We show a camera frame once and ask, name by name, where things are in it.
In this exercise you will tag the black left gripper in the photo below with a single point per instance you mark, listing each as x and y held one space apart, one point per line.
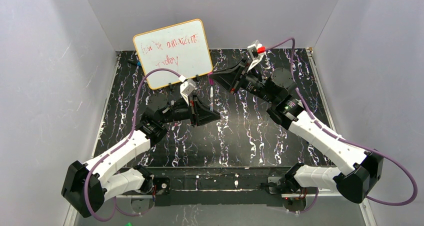
193 111

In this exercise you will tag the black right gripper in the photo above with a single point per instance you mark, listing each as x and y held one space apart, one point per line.
240 78

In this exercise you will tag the white pen green tip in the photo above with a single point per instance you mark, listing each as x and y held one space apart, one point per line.
211 97

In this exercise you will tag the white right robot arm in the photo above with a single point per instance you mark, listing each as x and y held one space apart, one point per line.
356 170

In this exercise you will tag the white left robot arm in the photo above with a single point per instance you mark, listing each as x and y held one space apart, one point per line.
88 185

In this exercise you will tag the small orange-framed whiteboard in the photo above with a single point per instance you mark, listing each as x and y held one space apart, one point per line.
181 47

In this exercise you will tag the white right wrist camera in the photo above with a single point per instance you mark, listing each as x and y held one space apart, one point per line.
256 52

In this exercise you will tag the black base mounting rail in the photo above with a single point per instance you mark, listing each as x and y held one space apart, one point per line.
180 186

